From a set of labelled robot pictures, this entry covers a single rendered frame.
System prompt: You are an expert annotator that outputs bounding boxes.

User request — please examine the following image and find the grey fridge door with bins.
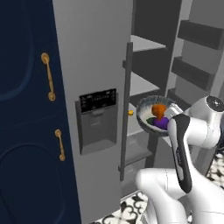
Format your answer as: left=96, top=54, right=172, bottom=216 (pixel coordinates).
left=166, top=0, right=224, bottom=176

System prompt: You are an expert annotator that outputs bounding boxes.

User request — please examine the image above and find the grey fridge body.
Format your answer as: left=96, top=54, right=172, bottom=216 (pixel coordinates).
left=120, top=0, right=193, bottom=200

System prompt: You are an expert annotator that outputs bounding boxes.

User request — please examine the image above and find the grey fridge door with dispenser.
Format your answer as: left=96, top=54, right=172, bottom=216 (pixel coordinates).
left=52, top=0, right=135, bottom=224

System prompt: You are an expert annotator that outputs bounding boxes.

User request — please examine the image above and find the navy cupboard door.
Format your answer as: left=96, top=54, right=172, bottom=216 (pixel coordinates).
left=0, top=0, right=67, bottom=130
left=0, top=110, right=83, bottom=224

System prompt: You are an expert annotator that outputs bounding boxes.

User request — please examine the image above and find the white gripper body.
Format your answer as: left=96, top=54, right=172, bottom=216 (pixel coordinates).
left=165, top=102, right=186, bottom=119

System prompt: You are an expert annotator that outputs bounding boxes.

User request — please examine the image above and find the dark grey fridge door handle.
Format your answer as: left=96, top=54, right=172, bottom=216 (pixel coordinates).
left=117, top=41, right=135, bottom=182

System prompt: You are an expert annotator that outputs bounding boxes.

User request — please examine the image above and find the grey fridge drawer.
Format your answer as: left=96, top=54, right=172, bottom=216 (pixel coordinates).
left=124, top=132, right=154, bottom=177

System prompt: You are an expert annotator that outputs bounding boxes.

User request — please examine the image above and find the brass cupboard handle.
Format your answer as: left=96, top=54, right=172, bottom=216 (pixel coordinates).
left=54, top=129, right=67, bottom=162
left=40, top=52, right=57, bottom=102

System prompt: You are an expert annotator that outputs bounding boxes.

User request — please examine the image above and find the purple eggplant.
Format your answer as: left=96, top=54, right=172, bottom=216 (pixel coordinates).
left=146, top=115, right=171, bottom=131

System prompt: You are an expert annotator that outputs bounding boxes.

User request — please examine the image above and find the grey fridge shelf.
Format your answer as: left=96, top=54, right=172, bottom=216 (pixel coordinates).
left=129, top=72, right=161, bottom=97
left=129, top=34, right=167, bottom=53

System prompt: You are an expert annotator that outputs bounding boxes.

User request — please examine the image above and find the dark grey door bin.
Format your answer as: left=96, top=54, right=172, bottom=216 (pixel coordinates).
left=177, top=19, right=224, bottom=51
left=171, top=56, right=216, bottom=92

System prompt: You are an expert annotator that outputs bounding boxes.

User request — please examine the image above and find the grey speckled bowl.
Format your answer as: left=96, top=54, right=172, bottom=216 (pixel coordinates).
left=136, top=94, right=178, bottom=137

